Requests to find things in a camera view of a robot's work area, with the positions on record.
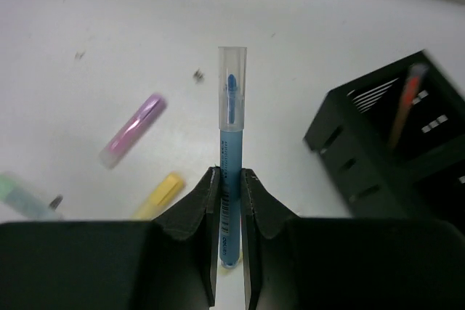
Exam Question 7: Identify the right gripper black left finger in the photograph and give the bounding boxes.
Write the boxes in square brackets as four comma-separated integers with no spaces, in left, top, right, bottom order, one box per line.
[1,167,220,309]

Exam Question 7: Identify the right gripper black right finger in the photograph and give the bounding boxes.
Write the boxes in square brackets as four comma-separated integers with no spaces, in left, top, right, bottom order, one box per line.
[240,169,464,309]

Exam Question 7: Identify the yellow highlighter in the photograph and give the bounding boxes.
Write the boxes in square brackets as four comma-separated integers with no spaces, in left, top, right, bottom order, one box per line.
[131,172,185,221]

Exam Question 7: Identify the purple pink highlighter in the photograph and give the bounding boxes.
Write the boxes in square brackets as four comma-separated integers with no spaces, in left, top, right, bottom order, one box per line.
[99,94,167,169]

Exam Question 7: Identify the green highlighter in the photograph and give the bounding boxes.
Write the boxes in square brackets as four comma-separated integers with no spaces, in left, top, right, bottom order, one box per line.
[1,174,63,221]

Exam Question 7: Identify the blue pen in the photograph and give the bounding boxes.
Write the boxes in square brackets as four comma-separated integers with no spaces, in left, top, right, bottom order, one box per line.
[219,46,247,269]

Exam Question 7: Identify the orange red pen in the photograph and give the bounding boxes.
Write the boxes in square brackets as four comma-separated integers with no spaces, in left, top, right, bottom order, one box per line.
[387,63,429,150]

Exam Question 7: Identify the black two-compartment organizer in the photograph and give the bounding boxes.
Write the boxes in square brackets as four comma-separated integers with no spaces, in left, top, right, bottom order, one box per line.
[304,51,464,227]

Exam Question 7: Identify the black handled scissors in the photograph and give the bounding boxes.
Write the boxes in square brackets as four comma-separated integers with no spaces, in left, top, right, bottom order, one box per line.
[49,195,63,211]

